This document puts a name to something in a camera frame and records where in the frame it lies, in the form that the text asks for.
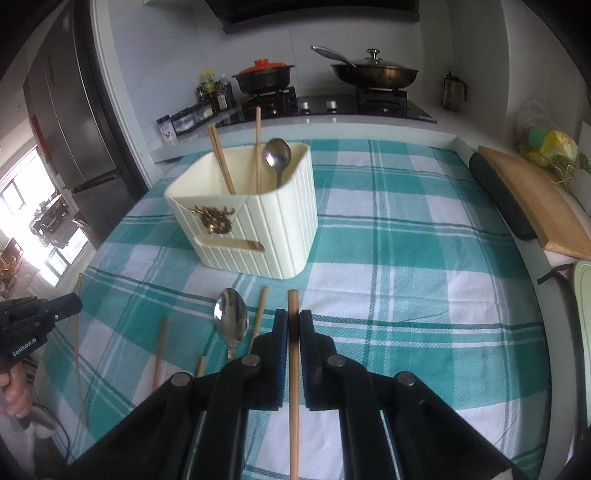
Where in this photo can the bunch of wooden chopsticks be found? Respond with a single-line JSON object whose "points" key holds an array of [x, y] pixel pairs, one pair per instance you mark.
{"points": [[222, 161]]}

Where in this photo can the cream ribbed utensil holder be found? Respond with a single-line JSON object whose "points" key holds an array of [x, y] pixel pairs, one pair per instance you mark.
{"points": [[268, 230]]}

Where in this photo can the green cutting board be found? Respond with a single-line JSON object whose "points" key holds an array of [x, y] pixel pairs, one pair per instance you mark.
{"points": [[582, 290]]}

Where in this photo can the wooden dining furniture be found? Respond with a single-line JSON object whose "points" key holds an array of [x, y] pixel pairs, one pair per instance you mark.
{"points": [[51, 221]]}

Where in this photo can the black clay pot orange lid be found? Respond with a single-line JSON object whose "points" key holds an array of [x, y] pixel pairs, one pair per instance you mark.
{"points": [[263, 78]]}

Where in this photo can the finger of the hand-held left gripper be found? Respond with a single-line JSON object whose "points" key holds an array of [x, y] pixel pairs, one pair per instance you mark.
{"points": [[64, 305], [21, 310]]}

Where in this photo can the white spice jar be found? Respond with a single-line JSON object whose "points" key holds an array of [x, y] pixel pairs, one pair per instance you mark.
{"points": [[166, 131]]}

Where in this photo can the black gas stove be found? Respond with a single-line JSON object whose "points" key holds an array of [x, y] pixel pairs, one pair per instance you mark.
{"points": [[332, 108]]}

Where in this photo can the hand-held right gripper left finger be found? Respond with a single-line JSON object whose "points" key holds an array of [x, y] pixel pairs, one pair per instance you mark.
{"points": [[278, 360]]}

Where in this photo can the dark sauce bottle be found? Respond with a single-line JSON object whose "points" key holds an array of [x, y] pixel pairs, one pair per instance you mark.
{"points": [[225, 94]]}

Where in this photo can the bag of yellow green sponges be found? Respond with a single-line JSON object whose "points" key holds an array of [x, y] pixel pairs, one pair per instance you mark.
{"points": [[554, 143]]}

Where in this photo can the grey refrigerator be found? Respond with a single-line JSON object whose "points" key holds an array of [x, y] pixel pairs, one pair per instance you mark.
{"points": [[55, 115]]}

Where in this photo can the person's left hand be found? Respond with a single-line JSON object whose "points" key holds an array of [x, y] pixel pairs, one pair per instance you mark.
{"points": [[16, 397]]}

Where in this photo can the single wooden chopstick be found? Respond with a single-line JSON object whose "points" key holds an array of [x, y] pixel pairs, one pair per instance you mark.
{"points": [[293, 438]]}

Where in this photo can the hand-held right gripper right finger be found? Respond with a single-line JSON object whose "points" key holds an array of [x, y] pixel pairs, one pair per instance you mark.
{"points": [[307, 360]]}

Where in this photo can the yellow cap sauce bottle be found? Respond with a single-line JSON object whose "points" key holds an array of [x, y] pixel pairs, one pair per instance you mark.
{"points": [[207, 85]]}

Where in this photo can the black range hood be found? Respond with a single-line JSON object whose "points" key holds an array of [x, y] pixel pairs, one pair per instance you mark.
{"points": [[300, 11]]}

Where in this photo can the wooden cutting board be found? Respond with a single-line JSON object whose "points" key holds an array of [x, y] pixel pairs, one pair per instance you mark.
{"points": [[540, 198]]}

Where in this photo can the steel spoon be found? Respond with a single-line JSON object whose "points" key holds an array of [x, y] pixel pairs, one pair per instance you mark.
{"points": [[277, 154], [230, 314]]}

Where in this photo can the wok with glass lid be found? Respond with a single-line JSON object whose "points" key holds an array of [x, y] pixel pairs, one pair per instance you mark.
{"points": [[374, 74]]}

